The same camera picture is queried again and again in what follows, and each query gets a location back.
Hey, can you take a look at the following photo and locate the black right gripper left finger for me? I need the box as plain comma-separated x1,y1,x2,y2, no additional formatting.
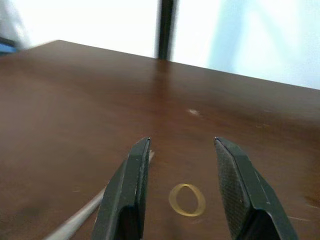
91,136,152,240

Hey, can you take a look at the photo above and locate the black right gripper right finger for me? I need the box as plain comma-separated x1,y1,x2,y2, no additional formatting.
214,136,300,240

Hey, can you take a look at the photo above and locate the silver metal fork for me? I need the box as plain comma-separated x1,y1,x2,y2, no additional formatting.
44,149,156,240

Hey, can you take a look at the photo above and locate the yellow rubber band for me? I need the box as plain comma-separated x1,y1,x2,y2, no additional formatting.
168,183,207,218

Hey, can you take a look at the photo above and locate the black pole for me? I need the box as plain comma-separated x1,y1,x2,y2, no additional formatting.
155,0,180,61

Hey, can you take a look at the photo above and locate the blue box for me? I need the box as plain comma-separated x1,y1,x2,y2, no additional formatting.
0,36,19,55

